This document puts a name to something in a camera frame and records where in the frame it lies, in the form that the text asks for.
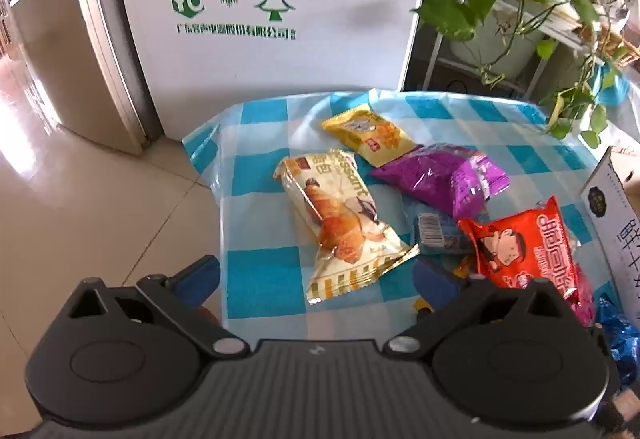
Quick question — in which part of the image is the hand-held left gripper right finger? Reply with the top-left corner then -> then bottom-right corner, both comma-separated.
385,256 -> 577,362

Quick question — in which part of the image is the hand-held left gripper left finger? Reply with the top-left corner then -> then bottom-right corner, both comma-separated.
65,255 -> 251,361

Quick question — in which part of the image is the light blue snack packet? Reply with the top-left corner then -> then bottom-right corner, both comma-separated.
412,211 -> 473,256

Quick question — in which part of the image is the red cartoon snack packet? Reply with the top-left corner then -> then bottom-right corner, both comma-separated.
457,195 -> 596,325

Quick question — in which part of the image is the purple snack packet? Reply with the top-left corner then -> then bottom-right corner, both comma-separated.
367,144 -> 511,220

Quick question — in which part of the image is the cream croissant bread packet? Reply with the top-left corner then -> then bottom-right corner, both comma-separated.
272,148 -> 421,307

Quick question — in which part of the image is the cardboard box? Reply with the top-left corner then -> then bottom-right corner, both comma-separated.
580,145 -> 640,320

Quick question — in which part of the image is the blue white checkered tablecloth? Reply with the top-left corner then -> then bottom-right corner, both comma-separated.
182,89 -> 640,335

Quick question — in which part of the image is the yellow snack packet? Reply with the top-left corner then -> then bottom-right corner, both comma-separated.
321,103 -> 418,168

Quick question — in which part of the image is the dark blue foil packet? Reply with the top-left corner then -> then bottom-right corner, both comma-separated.
595,296 -> 640,385

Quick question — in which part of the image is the white metal plant rack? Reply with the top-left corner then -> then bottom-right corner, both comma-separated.
420,0 -> 640,104

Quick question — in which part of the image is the silver refrigerator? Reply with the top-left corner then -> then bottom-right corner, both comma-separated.
0,0 -> 163,154

